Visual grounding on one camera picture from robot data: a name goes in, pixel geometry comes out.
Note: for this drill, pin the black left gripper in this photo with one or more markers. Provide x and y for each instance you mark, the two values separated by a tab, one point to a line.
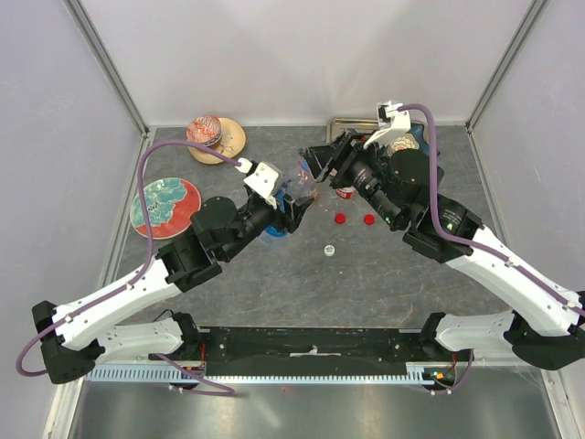
294	210

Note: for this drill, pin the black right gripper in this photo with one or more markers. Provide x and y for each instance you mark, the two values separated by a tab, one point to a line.
320	158

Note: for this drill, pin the blue water bottle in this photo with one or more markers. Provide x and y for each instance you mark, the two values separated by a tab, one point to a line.
298	183

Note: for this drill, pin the clear bottle red cap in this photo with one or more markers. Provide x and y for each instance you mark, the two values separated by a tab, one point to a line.
345	192

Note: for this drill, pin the white orange-bottle cap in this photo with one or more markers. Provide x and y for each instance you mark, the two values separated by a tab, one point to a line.
329	250

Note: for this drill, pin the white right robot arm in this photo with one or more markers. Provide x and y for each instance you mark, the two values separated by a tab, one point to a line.
544	326

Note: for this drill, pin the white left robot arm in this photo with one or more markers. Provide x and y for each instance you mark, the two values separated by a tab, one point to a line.
78	336

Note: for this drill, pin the silver metal tray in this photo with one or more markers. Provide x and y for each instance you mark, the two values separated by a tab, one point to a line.
337	125

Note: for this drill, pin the beige floral plate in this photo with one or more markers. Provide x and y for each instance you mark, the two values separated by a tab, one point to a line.
233	138

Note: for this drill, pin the small patterned bowl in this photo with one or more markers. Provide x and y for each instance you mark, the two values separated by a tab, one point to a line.
404	142

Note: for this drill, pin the blue star-shaped dish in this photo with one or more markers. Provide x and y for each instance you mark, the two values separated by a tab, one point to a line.
418	130

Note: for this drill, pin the red patterned bowl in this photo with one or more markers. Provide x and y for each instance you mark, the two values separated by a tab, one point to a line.
205	130

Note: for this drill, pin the teal red floral plate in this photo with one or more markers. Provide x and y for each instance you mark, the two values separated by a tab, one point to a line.
170	202

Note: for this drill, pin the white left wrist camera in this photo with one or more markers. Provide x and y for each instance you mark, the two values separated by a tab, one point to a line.
263	178

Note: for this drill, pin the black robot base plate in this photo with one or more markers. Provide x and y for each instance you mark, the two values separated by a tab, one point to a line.
304	351

